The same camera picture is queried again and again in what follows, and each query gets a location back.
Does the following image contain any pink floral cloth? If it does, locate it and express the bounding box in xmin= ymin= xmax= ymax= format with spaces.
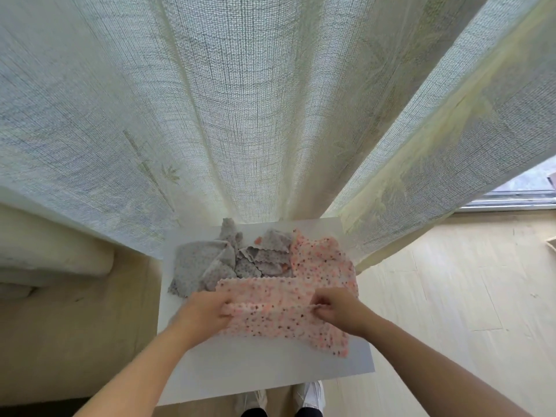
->
xmin=215 ymin=275 xmax=351 ymax=359
xmin=288 ymin=230 xmax=360 ymax=298

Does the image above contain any white sliding door frame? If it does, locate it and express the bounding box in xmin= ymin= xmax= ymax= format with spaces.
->
xmin=456 ymin=190 xmax=556 ymax=213

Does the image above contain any person's right hand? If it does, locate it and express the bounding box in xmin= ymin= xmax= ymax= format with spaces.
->
xmin=310 ymin=286 xmax=382 ymax=341

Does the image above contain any person's left hand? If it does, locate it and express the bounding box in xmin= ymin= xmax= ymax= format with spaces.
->
xmin=171 ymin=291 xmax=236 ymax=349

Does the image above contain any white linen curtain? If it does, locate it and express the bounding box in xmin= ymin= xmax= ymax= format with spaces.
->
xmin=0 ymin=0 xmax=556 ymax=301

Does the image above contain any black floor mat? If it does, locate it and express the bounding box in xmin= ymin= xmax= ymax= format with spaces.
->
xmin=0 ymin=397 xmax=95 ymax=417

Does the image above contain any white table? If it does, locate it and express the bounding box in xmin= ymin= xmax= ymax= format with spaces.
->
xmin=156 ymin=217 xmax=376 ymax=407

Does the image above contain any person's right forearm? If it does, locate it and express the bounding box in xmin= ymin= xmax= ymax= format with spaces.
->
xmin=360 ymin=312 xmax=533 ymax=417

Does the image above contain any person's left forearm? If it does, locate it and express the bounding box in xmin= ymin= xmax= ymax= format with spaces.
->
xmin=74 ymin=325 xmax=207 ymax=417

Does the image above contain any person's white shoe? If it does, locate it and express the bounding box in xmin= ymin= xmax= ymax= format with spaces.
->
xmin=291 ymin=380 xmax=328 ymax=416
xmin=233 ymin=389 xmax=269 ymax=417

